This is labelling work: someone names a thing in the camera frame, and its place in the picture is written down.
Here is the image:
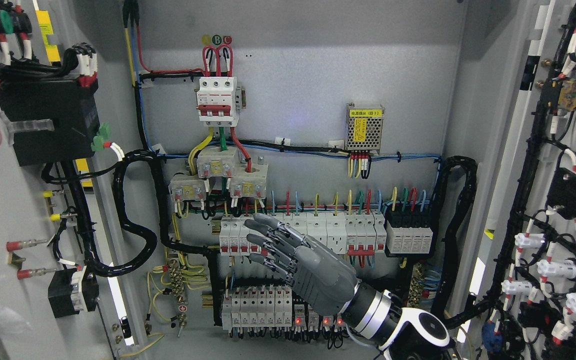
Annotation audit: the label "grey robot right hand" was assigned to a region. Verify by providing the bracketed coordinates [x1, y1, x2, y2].
[244, 213, 358, 316]

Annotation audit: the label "grey cabinet door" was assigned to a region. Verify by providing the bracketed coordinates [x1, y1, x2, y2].
[439, 0, 576, 360]
[0, 0, 147, 360]

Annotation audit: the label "white circuit breaker row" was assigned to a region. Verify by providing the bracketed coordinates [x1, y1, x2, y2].
[218, 210, 387, 256]

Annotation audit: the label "white lower breaker row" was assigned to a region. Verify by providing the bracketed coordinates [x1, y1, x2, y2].
[221, 285, 294, 335]

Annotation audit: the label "black surge protector block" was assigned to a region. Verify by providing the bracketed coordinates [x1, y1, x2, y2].
[385, 209, 435, 257]

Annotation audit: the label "clear current transformer blocks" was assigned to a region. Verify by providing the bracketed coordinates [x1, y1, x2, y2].
[169, 145, 268, 207]

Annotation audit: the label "metal power supply module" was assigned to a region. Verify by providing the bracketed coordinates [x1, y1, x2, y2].
[345, 102, 386, 154]

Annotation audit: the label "white main three-pole breaker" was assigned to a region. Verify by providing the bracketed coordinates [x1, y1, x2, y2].
[196, 76, 243, 127]

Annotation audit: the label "black left cable conduit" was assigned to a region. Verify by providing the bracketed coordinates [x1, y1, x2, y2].
[83, 149, 219, 278]

